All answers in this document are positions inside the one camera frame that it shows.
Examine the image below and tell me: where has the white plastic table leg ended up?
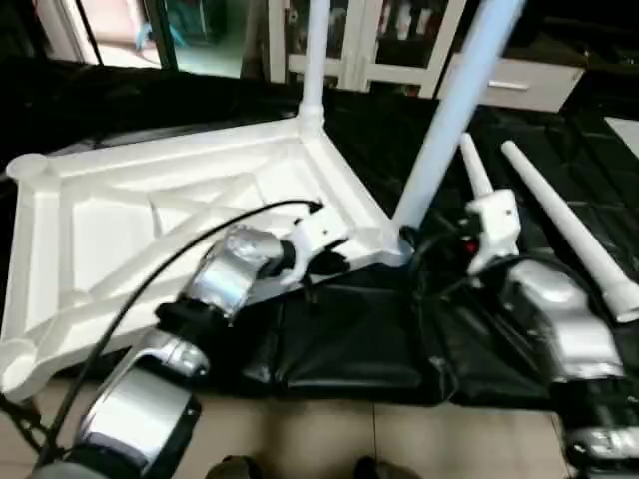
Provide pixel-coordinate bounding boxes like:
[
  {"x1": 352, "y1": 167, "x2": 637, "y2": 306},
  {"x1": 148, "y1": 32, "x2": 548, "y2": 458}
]
[
  {"x1": 457, "y1": 132, "x2": 496, "y2": 201},
  {"x1": 499, "y1": 140, "x2": 639, "y2": 325},
  {"x1": 298, "y1": 0, "x2": 332, "y2": 131},
  {"x1": 387, "y1": 0, "x2": 526, "y2": 262}
]

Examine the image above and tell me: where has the white plastic table top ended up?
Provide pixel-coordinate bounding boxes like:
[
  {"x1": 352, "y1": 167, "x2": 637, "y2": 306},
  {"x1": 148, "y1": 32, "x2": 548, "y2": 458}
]
[{"x1": 0, "y1": 110, "x2": 415, "y2": 400}]

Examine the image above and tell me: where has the black table mat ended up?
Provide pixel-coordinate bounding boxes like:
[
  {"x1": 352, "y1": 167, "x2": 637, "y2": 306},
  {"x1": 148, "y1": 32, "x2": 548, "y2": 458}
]
[{"x1": 0, "y1": 55, "x2": 639, "y2": 412}]

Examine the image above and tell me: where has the white drawer unit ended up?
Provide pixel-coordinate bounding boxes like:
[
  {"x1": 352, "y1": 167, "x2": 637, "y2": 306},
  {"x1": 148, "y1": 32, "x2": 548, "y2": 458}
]
[{"x1": 439, "y1": 55, "x2": 586, "y2": 115}]

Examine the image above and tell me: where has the white glass door cabinet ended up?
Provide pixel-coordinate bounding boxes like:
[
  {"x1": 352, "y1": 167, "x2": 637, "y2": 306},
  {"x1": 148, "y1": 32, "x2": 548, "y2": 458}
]
[{"x1": 265, "y1": 0, "x2": 470, "y2": 99}]

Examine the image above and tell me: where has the black right robot foot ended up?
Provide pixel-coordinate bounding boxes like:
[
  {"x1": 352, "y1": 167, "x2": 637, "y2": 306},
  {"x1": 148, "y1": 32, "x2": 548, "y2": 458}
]
[{"x1": 354, "y1": 457, "x2": 420, "y2": 479}]

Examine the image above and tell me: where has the teal plastic stool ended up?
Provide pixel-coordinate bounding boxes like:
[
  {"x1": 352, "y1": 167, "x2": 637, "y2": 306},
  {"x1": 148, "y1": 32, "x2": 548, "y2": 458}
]
[{"x1": 145, "y1": 0, "x2": 236, "y2": 61}]

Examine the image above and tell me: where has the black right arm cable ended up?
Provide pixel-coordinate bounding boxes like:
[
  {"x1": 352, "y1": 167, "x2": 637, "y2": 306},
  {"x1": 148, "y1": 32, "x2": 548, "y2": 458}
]
[{"x1": 409, "y1": 230, "x2": 560, "y2": 300}]

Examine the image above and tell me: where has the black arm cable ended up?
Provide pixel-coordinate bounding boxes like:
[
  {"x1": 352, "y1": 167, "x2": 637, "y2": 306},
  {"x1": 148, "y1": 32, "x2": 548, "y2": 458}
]
[
  {"x1": 409, "y1": 230, "x2": 560, "y2": 300},
  {"x1": 0, "y1": 198, "x2": 326, "y2": 470}
]

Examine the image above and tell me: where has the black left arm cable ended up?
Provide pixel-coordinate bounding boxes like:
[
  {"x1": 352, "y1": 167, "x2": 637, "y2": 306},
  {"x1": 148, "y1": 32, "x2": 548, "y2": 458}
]
[{"x1": 0, "y1": 198, "x2": 326, "y2": 470}]

